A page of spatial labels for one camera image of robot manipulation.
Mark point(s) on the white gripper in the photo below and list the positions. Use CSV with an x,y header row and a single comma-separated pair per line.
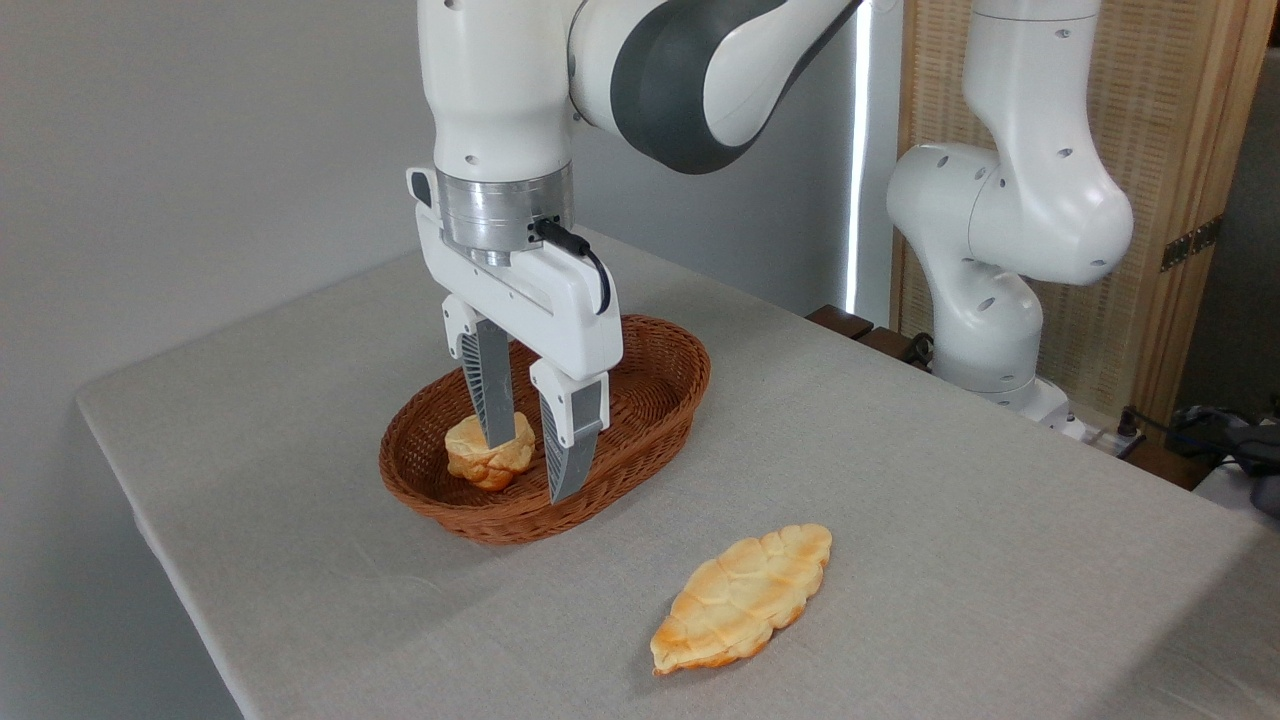
x,y
560,310

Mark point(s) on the long braided bread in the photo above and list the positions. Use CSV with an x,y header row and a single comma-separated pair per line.
x,y
740,600

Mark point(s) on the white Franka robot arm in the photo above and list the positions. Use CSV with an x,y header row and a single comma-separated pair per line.
x,y
500,80

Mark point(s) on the small round bread roll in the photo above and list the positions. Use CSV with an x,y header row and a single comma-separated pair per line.
x,y
470,455

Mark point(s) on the brown wicker basket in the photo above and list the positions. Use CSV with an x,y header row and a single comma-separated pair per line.
x,y
640,400

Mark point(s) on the dark wooden block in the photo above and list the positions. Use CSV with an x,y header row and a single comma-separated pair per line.
x,y
890,343
838,321

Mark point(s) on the grey tablecloth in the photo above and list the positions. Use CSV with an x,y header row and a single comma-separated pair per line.
x,y
950,560

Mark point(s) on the white power strip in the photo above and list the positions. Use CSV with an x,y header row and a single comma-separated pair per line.
x,y
1100,438

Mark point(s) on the brass hinge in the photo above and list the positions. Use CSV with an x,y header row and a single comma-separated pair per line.
x,y
1190,243

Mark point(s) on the wooden rattan screen panel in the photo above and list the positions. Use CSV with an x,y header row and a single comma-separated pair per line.
x,y
1170,100

